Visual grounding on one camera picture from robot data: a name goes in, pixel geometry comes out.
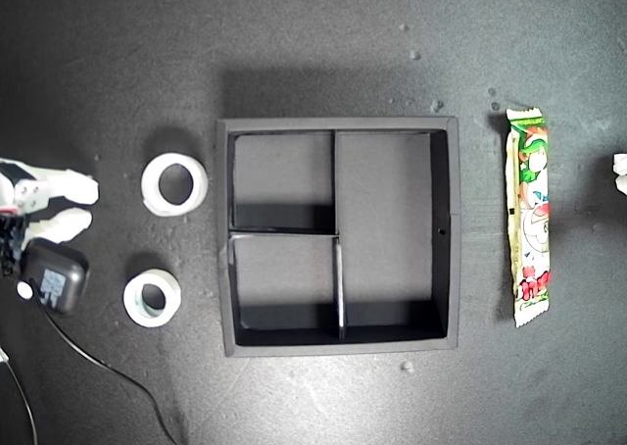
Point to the small white tape roll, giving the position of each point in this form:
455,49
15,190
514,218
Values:
132,309

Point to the black tray with wells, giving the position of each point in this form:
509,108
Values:
382,195

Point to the snack bar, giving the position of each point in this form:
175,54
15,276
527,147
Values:
529,210

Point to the large white tape roll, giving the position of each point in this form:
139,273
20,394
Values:
200,187

